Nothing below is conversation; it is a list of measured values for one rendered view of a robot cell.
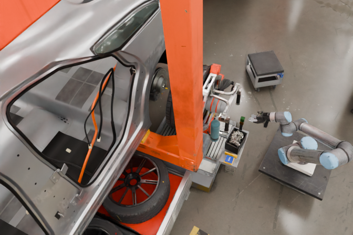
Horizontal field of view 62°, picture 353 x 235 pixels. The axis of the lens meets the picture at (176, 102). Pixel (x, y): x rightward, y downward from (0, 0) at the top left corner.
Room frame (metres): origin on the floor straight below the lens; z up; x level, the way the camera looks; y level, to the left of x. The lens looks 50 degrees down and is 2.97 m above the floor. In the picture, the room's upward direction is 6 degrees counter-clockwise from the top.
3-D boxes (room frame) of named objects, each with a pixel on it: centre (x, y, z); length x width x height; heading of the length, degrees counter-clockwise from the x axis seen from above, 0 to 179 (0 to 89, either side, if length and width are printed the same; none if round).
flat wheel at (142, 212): (1.20, 0.48, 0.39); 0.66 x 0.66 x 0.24
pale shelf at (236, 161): (1.46, -0.52, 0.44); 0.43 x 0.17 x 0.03; 151
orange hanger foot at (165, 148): (1.46, 0.21, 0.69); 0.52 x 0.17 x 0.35; 61
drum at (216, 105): (1.67, -0.36, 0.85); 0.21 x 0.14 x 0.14; 61
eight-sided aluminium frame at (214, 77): (1.71, -0.29, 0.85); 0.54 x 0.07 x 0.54; 151
